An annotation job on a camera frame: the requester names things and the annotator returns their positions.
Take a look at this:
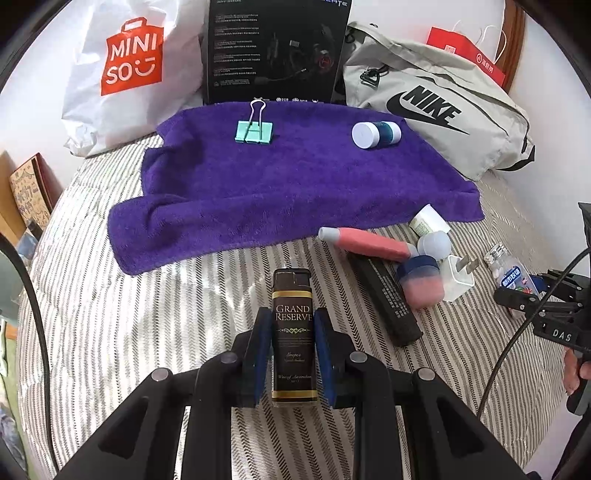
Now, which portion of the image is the clear pill bottle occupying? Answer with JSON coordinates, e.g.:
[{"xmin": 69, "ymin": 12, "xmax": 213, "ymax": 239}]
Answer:
[{"xmin": 484, "ymin": 242, "xmax": 539, "ymax": 296}]

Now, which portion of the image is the white charger plug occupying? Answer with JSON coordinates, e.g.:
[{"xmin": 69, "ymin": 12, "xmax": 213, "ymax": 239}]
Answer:
[{"xmin": 440, "ymin": 255, "xmax": 480, "ymax": 302}]

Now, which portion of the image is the black Grand Reserve lighter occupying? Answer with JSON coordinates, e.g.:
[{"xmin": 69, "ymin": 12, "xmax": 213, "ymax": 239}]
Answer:
[{"xmin": 271, "ymin": 268, "xmax": 318, "ymax": 404}]

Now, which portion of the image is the blue white cylinder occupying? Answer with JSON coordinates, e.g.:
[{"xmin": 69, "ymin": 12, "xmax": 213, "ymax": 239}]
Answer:
[{"xmin": 351, "ymin": 121, "xmax": 402, "ymax": 150}]

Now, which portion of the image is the teal binder clip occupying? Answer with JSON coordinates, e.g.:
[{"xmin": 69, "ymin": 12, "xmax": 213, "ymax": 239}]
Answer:
[{"xmin": 235, "ymin": 99, "xmax": 273, "ymax": 145}]

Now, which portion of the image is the right hand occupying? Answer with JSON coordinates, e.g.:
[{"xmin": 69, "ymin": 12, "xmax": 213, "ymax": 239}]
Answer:
[{"xmin": 563, "ymin": 349, "xmax": 591, "ymax": 395}]

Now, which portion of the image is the pink jar blue lid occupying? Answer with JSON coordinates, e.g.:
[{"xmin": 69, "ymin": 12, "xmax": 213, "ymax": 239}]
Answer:
[{"xmin": 396, "ymin": 255, "xmax": 445, "ymax": 310}]

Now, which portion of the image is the white cream jar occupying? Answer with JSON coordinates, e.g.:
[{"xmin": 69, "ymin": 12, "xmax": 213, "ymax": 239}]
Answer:
[{"xmin": 410, "ymin": 204, "xmax": 451, "ymax": 237}]

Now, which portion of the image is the pink tube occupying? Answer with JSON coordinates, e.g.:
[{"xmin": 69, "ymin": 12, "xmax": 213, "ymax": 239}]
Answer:
[{"xmin": 318, "ymin": 227, "xmax": 418, "ymax": 262}]

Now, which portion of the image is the long black box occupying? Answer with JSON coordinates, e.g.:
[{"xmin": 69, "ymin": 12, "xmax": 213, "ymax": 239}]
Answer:
[{"xmin": 346, "ymin": 252, "xmax": 423, "ymax": 347}]

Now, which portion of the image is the grey Nike bag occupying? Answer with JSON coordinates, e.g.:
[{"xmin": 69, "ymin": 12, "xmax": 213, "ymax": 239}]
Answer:
[{"xmin": 342, "ymin": 21, "xmax": 535, "ymax": 180}]

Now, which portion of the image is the red paper bag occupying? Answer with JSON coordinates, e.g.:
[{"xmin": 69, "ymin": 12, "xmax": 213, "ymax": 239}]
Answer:
[{"xmin": 427, "ymin": 27, "xmax": 505, "ymax": 86}]

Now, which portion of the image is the brown patterned box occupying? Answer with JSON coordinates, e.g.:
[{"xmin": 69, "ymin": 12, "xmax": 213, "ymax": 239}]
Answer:
[{"xmin": 9, "ymin": 153, "xmax": 59, "ymax": 231}]

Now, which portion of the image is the purple towel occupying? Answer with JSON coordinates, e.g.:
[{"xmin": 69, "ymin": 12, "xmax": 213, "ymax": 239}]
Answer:
[{"xmin": 107, "ymin": 101, "xmax": 484, "ymax": 275}]

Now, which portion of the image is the black headset box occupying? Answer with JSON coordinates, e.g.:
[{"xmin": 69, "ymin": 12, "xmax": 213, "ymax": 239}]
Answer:
[{"xmin": 204, "ymin": 0, "xmax": 352, "ymax": 104}]

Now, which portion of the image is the white Miniso shopping bag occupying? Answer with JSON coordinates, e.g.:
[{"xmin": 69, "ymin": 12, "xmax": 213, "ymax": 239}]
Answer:
[{"xmin": 62, "ymin": 1, "xmax": 209, "ymax": 157}]

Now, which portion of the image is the black cable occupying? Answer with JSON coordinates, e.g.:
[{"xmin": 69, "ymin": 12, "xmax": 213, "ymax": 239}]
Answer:
[
  {"xmin": 476, "ymin": 246, "xmax": 591, "ymax": 421},
  {"xmin": 0, "ymin": 232, "xmax": 60, "ymax": 474}
]

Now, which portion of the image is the black left cable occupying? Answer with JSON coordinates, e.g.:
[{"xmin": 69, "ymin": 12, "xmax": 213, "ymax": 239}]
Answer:
[{"xmin": 0, "ymin": 232, "xmax": 60, "ymax": 474}]

